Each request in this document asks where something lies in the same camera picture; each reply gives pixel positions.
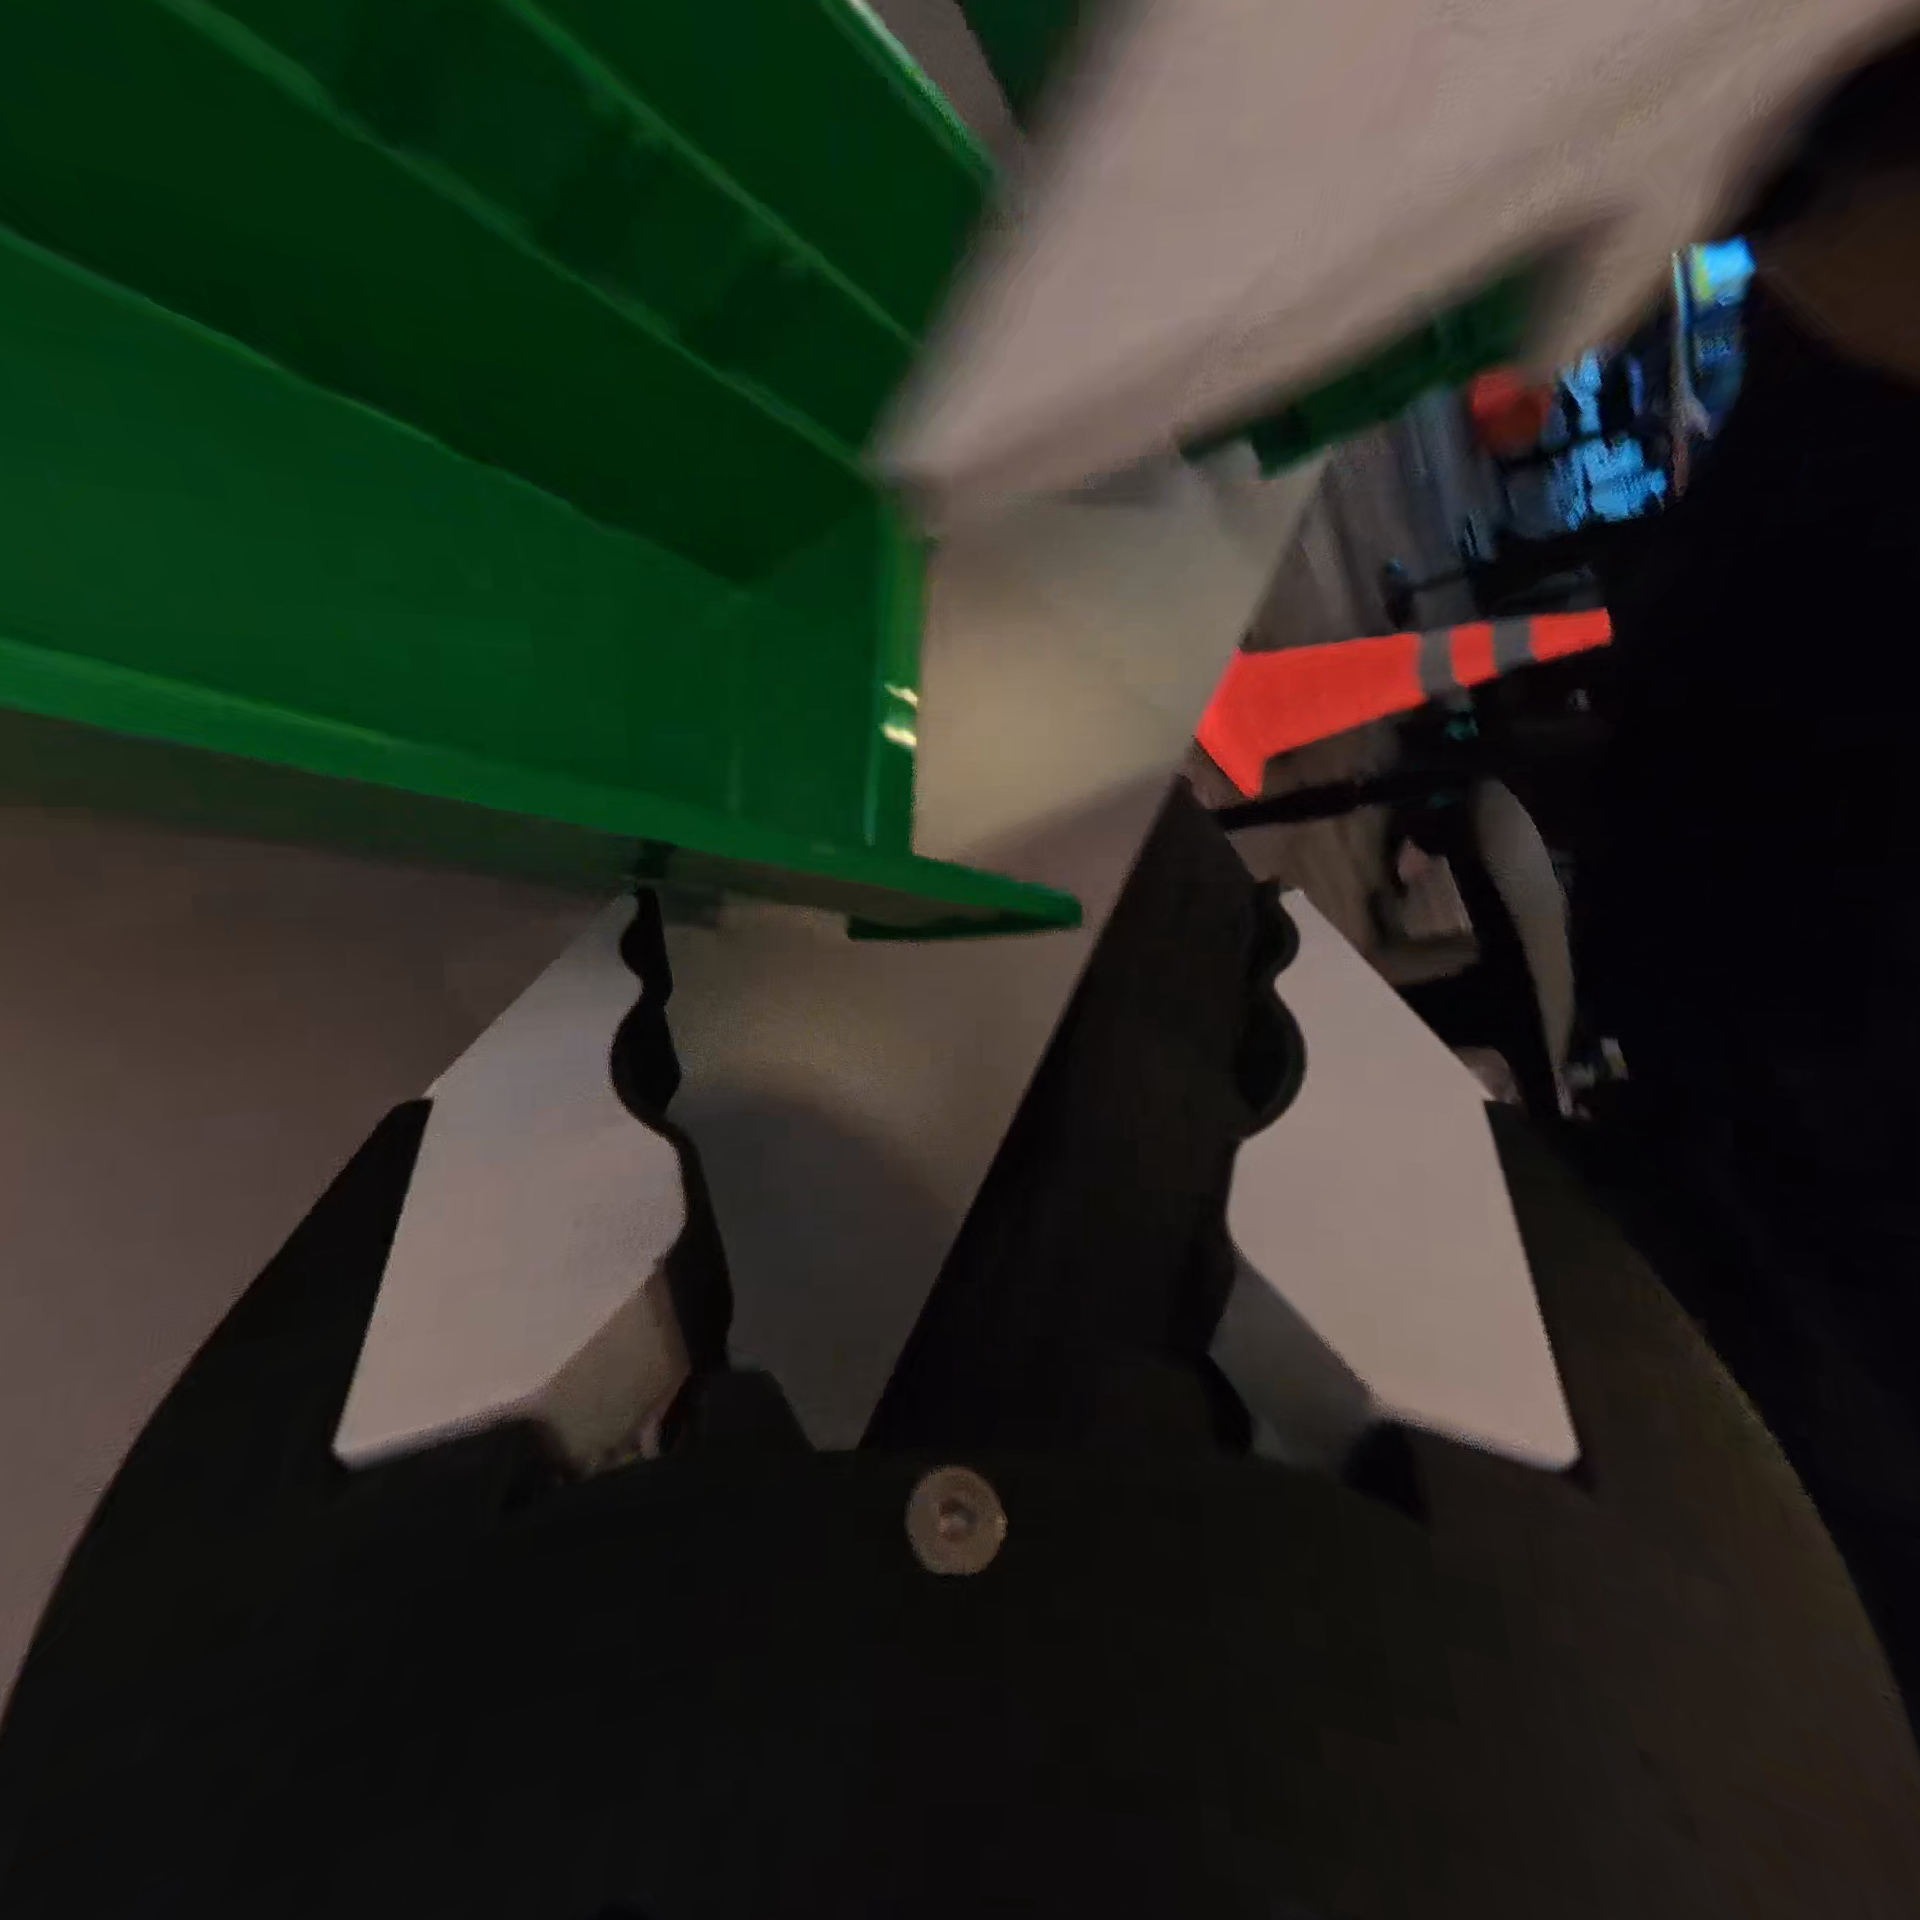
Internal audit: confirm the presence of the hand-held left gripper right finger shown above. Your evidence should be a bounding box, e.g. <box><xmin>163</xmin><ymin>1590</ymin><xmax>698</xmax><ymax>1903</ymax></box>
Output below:
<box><xmin>1206</xmin><ymin>886</ymin><xmax>1586</xmax><ymax>1472</ymax></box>

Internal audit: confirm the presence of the person's dark clothing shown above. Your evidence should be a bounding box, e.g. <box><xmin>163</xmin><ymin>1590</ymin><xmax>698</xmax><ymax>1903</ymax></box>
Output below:
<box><xmin>860</xmin><ymin>225</ymin><xmax>1920</xmax><ymax>1652</ymax></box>

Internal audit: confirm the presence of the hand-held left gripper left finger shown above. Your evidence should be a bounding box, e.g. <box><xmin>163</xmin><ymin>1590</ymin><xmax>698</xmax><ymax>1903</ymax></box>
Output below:
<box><xmin>330</xmin><ymin>887</ymin><xmax>740</xmax><ymax>1470</ymax></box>

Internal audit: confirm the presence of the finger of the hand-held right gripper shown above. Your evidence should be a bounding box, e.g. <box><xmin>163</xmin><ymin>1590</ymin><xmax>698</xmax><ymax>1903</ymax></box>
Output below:
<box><xmin>867</xmin><ymin>0</ymin><xmax>1870</xmax><ymax>513</ymax></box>

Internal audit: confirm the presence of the blue lit screen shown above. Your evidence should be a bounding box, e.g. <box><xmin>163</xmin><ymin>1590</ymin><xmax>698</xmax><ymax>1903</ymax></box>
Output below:
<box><xmin>1557</xmin><ymin>239</ymin><xmax>1761</xmax><ymax>529</ymax></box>

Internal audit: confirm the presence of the black rod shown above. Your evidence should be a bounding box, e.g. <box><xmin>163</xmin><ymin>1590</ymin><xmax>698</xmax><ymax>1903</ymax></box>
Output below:
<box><xmin>1212</xmin><ymin>772</ymin><xmax>1450</xmax><ymax>840</ymax></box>

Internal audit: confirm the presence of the orange traffic cone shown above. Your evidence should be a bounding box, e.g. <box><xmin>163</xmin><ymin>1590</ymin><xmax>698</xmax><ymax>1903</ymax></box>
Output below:
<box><xmin>1198</xmin><ymin>604</ymin><xmax>1617</xmax><ymax>800</ymax></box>

